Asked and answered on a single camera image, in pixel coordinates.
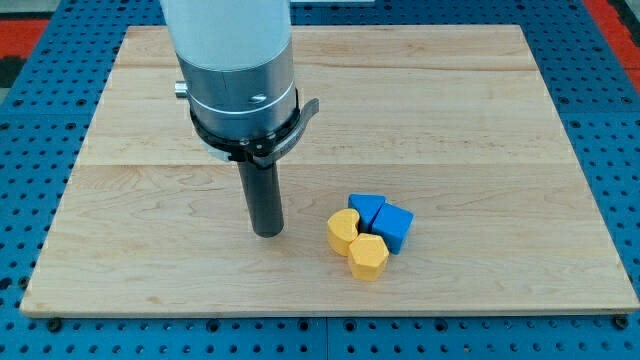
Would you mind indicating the blue triangle block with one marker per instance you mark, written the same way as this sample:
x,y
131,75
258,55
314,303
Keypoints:
x,y
368,207

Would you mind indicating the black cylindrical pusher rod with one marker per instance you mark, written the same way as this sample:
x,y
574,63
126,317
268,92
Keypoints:
x,y
262,194

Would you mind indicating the light wooden board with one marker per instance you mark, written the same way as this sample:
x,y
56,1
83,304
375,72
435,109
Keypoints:
x,y
452,123

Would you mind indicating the yellow crescent block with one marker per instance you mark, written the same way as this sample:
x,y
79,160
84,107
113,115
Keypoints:
x,y
342,230

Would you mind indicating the yellow hexagon block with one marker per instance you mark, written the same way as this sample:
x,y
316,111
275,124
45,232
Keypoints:
x,y
367,257

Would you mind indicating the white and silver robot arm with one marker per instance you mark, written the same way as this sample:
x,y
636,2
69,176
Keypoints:
x,y
237,62

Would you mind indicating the blue cube block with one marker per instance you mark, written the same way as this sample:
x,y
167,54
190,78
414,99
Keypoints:
x,y
392,223

